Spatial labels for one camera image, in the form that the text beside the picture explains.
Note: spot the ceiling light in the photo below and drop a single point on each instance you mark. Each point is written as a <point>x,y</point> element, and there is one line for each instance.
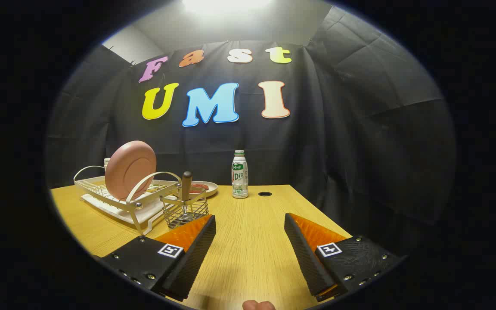
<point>226,4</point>

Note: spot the black backdrop cloth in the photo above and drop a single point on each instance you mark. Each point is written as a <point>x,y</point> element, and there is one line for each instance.
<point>338,150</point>

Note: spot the brown meat slice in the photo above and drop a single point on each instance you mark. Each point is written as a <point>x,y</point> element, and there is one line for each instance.
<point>199,187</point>

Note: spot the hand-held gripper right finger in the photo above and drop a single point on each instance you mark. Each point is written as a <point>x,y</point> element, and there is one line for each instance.
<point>306,258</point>

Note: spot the beige plate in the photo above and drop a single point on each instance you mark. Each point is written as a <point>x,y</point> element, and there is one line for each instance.
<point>212,187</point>

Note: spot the pink plate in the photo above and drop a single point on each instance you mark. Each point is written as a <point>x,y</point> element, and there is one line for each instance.
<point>129,170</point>

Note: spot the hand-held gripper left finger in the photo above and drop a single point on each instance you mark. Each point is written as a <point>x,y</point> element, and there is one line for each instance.
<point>192,262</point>

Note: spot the white drink bottle green label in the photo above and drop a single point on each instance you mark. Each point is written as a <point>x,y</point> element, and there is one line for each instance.
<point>239,176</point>

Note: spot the white drip tray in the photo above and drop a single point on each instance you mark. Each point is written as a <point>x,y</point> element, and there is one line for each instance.
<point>110,207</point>

